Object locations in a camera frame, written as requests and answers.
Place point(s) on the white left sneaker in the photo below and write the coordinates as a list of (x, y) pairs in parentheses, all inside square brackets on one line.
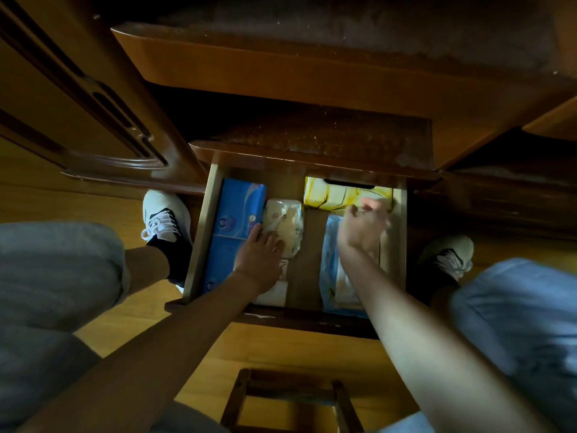
[(164, 214)]

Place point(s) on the person's right forearm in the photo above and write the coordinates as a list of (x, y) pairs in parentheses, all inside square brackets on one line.
[(419, 338)]

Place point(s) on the wooden drawer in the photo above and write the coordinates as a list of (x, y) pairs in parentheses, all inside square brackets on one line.
[(306, 270)]

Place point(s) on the white sneaker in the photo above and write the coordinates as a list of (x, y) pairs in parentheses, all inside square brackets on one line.
[(448, 254), (164, 214)]

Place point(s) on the white right sneaker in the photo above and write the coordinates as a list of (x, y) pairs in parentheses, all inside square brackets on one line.
[(448, 254)]

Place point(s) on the dark wooden side cabinet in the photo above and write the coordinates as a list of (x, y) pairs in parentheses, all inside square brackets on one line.
[(505, 193)]

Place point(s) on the wooden stool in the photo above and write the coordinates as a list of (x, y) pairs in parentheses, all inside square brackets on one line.
[(290, 392)]

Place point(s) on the blue tissue pack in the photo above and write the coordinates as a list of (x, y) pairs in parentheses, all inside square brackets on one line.
[(239, 205), (221, 261)]

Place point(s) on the person's leg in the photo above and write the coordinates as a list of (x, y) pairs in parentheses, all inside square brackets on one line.
[(441, 299), (144, 268)]

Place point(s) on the black right sock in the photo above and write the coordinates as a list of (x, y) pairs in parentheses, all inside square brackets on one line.
[(426, 284)]

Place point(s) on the light blue plastic packet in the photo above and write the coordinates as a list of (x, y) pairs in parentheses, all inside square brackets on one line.
[(331, 275)]

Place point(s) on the black sock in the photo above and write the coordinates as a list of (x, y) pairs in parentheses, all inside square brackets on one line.
[(176, 257), (426, 284)]

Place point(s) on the person's right fingers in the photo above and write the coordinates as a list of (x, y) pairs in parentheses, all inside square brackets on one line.
[(372, 209)]

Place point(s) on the yellow plastic packet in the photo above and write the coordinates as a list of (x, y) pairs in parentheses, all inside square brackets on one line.
[(329, 193)]

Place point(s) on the person's left leg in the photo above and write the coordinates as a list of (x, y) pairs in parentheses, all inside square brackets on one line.
[(144, 268)]

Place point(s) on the grey shorts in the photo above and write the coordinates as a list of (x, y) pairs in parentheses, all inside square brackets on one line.
[(54, 284)]

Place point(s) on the person's left hand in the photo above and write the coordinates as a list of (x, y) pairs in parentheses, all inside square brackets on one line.
[(258, 266)]

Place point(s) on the black left sock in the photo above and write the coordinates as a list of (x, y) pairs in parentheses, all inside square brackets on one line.
[(176, 257)]

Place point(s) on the person's left forearm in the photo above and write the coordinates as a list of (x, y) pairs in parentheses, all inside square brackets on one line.
[(148, 356)]

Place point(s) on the brown wooden desk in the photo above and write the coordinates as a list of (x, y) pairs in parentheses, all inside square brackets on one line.
[(293, 72)]

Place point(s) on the person's left fingers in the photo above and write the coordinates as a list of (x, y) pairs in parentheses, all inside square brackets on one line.
[(266, 243)]

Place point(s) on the person's right leg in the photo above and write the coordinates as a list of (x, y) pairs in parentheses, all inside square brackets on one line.
[(441, 299)]

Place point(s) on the white printed tissue pack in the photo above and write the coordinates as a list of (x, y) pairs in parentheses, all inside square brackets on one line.
[(288, 225), (276, 296)]

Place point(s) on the person's right hand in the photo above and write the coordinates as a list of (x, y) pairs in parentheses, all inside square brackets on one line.
[(360, 229)]

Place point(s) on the carved wooden cabinet door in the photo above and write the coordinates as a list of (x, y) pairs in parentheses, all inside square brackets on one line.
[(81, 99)]

